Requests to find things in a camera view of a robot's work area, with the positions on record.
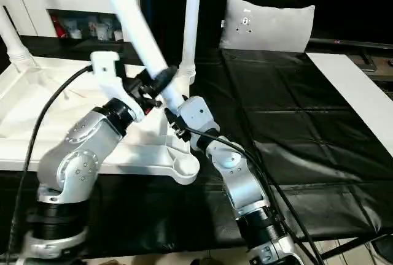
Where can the grey cushion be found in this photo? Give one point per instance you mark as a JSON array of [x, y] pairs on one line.
[[267, 22]]

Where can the black table mat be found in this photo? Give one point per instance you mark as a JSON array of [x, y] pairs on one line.
[[291, 108]]

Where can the white plastic table leg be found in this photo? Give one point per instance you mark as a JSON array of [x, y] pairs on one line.
[[190, 25], [13, 44], [132, 19]]

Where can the black stand bar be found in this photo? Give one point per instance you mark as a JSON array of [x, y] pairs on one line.
[[350, 246]]

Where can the white plastic table top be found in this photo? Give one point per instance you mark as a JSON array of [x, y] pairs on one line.
[[46, 108]]

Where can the small white cup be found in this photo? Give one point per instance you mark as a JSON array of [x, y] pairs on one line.
[[118, 35]]

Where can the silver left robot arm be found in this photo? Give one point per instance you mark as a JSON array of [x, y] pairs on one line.
[[80, 154]]

